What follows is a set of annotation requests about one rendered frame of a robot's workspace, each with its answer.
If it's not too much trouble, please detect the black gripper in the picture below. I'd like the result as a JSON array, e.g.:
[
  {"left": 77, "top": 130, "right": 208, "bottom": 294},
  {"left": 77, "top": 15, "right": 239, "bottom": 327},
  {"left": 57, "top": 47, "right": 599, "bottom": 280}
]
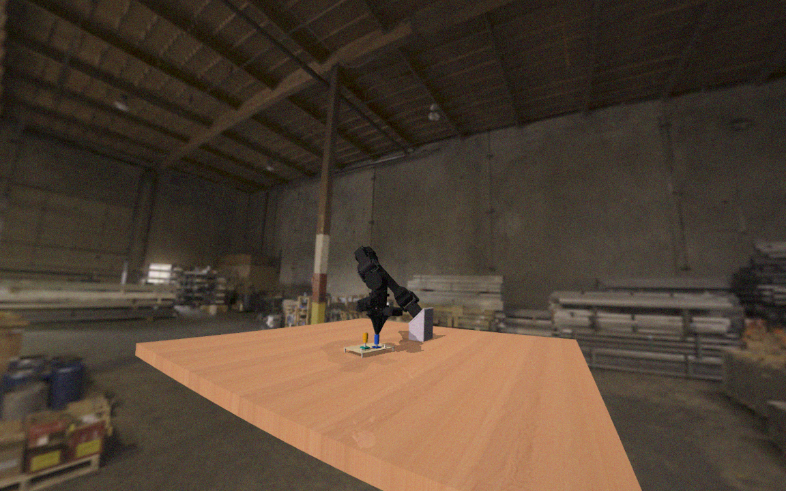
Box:
[{"left": 366, "top": 291, "right": 403, "bottom": 335}]

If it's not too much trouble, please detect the beige circuit board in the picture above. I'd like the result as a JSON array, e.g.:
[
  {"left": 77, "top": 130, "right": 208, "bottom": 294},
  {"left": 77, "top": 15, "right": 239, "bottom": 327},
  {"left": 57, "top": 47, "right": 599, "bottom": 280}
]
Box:
[{"left": 344, "top": 332, "right": 395, "bottom": 358}]

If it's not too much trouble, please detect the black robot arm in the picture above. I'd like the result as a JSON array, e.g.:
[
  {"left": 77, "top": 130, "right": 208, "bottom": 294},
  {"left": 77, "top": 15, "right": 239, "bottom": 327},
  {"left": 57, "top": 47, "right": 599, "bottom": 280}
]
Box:
[{"left": 354, "top": 246, "right": 422, "bottom": 318}]

